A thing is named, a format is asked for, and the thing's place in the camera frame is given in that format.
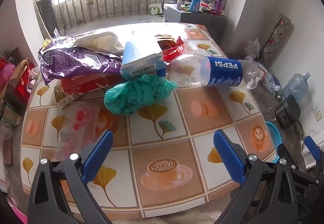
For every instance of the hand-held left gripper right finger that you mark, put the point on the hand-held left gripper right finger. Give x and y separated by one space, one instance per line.
227 155

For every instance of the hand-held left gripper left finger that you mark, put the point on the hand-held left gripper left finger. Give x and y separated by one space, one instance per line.
98 155

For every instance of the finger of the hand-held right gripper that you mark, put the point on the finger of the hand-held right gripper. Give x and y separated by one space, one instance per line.
298 168
311 146

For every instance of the clear floral plastic bag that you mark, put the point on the clear floral plastic bag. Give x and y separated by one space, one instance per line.
81 122

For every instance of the blue plastic basket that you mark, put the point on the blue plastic basket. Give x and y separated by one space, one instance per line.
274 135

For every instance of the snack packet with cake picture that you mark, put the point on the snack packet with cake picture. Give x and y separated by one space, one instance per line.
63 97

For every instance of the green plastic bag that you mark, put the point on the green plastic bag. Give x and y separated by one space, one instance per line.
131 95

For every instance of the red snack packet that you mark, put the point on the red snack packet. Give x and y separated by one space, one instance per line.
83 85

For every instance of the clear bottle with blue label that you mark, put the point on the clear bottle with blue label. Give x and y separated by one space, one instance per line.
222 72

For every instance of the purple snack bag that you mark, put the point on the purple snack bag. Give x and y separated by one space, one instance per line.
76 62

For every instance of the light blue carton box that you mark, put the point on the light blue carton box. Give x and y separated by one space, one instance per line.
136 57

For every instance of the white plastic bag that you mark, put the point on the white plastic bag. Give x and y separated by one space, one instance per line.
101 40
251 48

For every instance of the red torn wrapper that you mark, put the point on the red torn wrapper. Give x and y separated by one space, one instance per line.
174 50

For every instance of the grey rice cooker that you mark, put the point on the grey rice cooker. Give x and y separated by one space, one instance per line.
288 112

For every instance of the patterned tablecloth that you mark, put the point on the patterned tablecloth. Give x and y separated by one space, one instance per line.
177 143

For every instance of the large blue water jug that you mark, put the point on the large blue water jug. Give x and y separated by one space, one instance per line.
296 86

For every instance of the pile of plastic packets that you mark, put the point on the pile of plastic packets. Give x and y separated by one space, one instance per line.
270 81

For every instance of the small cardboard box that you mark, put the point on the small cardboard box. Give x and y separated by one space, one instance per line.
10 115

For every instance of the red paper bag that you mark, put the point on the red paper bag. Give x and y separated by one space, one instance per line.
24 85

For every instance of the rolled patterned mat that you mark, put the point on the rolled patterned mat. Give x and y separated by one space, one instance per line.
276 36

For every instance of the pink plastic bag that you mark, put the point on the pink plastic bag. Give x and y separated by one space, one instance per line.
6 73

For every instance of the grey cabinet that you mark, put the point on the grey cabinet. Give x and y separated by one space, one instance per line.
192 17

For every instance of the purple cup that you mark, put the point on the purple cup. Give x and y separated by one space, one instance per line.
219 6

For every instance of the clear plastic container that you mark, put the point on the clear plastic container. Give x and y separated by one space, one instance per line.
207 3

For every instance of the blue detergent bottle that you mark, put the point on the blue detergent bottle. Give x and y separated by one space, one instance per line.
195 4

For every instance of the white and green bag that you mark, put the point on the white and green bag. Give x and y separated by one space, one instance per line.
155 9

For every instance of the small white bottle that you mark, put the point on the small white bottle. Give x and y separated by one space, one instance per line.
179 4

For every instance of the white wall socket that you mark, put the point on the white wall socket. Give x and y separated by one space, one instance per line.
317 112

